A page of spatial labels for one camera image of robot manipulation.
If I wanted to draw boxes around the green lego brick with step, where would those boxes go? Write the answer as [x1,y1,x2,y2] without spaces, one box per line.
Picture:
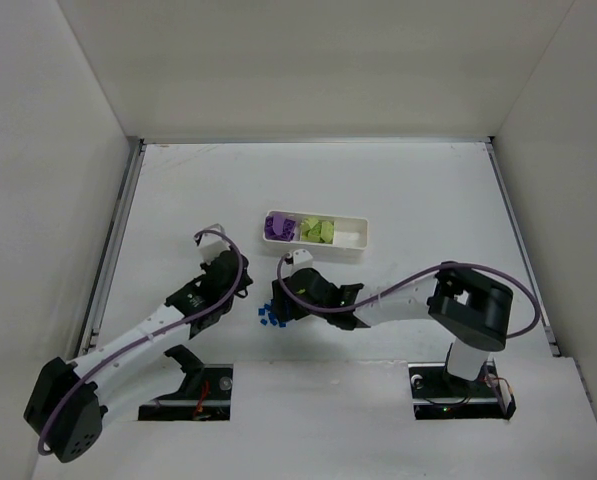
[301,216,322,230]

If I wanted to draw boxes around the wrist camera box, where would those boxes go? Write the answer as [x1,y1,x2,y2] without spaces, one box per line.
[194,223,230,264]
[284,248,313,275]

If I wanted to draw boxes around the green curved lego piece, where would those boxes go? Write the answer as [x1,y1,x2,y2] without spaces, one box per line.
[309,226,329,244]

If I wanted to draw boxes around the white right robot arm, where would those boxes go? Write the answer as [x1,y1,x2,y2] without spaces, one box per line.
[271,262,513,381]

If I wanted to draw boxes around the green square lego brick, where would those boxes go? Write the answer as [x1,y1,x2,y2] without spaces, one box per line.
[301,229,314,243]

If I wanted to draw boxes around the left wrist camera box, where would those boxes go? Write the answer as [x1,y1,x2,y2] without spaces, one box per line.
[194,223,230,264]

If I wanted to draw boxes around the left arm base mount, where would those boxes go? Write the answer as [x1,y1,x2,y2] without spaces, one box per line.
[137,346,234,422]

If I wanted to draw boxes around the purple lego brick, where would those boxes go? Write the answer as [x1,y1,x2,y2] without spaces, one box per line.
[264,215,276,239]

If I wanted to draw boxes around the pile of small blue legos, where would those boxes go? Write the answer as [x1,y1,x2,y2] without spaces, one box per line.
[257,302,287,328]

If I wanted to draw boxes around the green curved lego with studs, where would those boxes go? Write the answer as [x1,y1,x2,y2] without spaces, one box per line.
[321,221,335,244]

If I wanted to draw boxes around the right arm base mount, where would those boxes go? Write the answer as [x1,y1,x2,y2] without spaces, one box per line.
[408,361,517,421]

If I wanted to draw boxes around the purple oval lego piece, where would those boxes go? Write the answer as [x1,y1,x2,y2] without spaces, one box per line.
[271,213,286,237]

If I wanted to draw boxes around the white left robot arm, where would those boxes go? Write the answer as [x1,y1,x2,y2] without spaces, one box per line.
[23,248,253,463]

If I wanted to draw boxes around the white divided sorting tray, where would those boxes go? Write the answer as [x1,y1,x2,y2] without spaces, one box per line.
[262,210,369,259]

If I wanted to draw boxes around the purple lego plate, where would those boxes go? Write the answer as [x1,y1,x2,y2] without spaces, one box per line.
[280,219,297,242]

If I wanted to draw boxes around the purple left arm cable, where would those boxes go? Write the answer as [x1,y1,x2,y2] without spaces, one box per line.
[37,229,244,456]

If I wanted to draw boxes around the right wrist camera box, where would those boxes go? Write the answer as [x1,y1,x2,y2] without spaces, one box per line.
[284,248,313,275]

